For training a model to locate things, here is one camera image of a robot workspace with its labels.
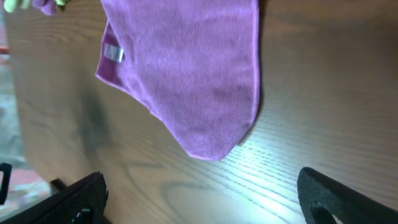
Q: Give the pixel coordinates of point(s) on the purple folded cloth in stack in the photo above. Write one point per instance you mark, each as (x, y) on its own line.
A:
(48, 7)

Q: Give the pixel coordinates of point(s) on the top green folded cloth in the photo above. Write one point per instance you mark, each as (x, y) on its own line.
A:
(11, 5)

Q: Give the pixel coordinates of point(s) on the bottom green folded cloth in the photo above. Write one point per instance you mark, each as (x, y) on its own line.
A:
(61, 2)

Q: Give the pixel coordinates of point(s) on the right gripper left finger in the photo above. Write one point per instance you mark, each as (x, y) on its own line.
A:
(82, 202)

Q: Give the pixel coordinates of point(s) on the green folded cloth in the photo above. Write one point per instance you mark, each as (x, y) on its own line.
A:
(61, 2)
(11, 5)

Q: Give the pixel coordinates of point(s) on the purple microfiber cloth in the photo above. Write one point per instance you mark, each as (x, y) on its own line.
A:
(193, 64)

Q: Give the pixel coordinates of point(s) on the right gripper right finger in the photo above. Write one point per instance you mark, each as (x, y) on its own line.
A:
(324, 200)

